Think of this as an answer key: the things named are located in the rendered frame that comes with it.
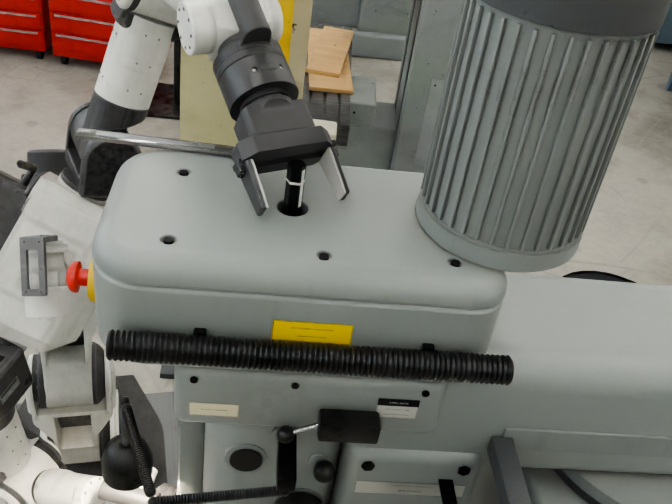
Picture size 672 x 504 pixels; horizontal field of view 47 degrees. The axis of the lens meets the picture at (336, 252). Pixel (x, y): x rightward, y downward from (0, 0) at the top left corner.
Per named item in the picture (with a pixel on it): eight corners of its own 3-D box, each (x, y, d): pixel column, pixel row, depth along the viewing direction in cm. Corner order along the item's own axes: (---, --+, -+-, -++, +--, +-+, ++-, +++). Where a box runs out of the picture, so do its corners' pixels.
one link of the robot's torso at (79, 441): (45, 425, 218) (24, 339, 180) (119, 418, 223) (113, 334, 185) (43, 478, 209) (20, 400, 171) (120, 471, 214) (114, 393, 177)
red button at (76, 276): (65, 298, 97) (62, 273, 94) (72, 278, 100) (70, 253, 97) (92, 300, 97) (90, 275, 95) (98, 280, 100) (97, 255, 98)
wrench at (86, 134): (72, 142, 98) (71, 137, 98) (81, 128, 101) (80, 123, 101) (264, 165, 100) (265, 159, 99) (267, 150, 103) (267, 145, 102)
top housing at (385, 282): (87, 370, 89) (78, 258, 79) (127, 238, 110) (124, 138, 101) (485, 394, 94) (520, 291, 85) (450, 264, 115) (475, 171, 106)
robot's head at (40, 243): (36, 289, 121) (12, 296, 113) (34, 234, 120) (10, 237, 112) (76, 289, 120) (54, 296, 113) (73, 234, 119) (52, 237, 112)
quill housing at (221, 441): (195, 562, 117) (201, 418, 98) (208, 453, 133) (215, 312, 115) (321, 567, 119) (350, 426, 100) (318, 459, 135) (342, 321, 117)
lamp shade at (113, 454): (97, 457, 115) (95, 429, 111) (146, 446, 118) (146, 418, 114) (106, 496, 110) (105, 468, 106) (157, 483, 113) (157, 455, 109)
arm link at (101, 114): (138, 88, 134) (115, 158, 139) (86, 74, 129) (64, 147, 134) (155, 115, 125) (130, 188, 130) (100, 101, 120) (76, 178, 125)
